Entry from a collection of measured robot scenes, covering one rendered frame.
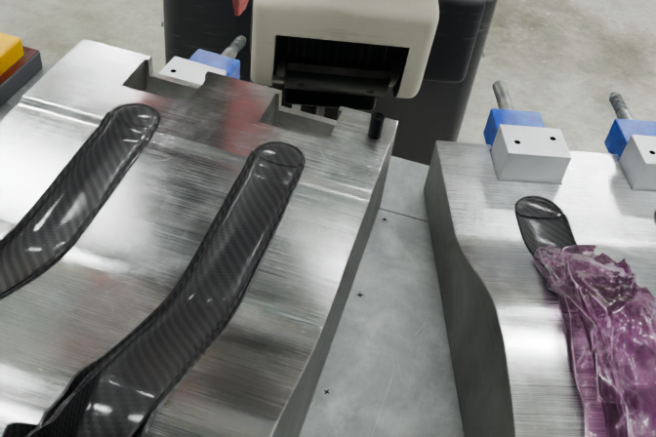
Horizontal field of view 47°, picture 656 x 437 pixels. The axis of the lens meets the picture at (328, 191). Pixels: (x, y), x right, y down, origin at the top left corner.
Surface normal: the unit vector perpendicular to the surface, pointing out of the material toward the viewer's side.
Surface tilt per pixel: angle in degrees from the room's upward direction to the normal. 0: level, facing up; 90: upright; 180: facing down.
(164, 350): 28
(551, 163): 90
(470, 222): 0
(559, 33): 0
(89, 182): 2
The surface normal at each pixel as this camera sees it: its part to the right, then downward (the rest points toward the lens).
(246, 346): 0.22, -0.93
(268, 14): -0.01, 0.77
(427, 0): 0.11, -0.63
